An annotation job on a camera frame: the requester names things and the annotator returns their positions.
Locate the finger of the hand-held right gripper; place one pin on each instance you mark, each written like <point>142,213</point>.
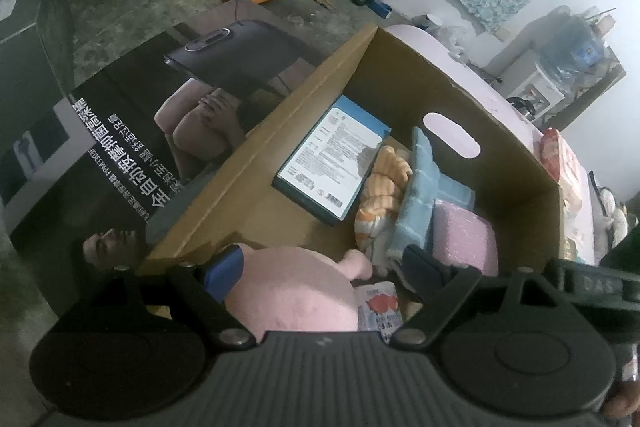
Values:
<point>590,284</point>

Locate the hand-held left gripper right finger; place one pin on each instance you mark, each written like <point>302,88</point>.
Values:
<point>420,267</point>

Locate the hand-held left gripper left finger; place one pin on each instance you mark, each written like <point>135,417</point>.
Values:
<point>222,272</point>

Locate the pink sponge cloth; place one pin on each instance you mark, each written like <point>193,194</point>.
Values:
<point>465,237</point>

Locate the white tissue packet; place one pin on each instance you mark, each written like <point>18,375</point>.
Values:
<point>380,307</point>

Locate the light blue towel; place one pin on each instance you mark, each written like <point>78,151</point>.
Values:
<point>420,197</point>

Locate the pink plush toy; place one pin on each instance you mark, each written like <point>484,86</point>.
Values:
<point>300,292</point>

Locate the orange striped plush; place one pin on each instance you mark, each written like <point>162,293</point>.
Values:
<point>382,187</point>

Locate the brown cardboard box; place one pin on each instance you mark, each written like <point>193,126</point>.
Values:
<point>300,117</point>

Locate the person's right hand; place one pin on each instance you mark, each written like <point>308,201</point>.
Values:
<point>622,399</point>

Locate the cream knit cloth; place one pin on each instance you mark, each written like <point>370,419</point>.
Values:
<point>607,202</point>

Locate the pink wet wipes pack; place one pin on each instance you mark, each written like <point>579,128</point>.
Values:
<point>565,167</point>

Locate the large printed dark carton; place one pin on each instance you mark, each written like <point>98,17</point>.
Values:
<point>125,132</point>

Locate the dark kettle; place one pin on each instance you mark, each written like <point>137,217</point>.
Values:
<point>522,108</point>

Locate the white water dispenser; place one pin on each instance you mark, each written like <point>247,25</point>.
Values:
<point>540,87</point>

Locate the clear crumpled plastic bag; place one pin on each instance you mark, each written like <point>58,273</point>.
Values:
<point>455,41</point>

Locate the white cup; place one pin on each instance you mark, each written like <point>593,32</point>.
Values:
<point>428,22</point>

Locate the small blue box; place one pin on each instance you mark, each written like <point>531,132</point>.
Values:
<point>382,10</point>

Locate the white wall socket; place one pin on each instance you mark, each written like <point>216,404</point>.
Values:
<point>502,33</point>

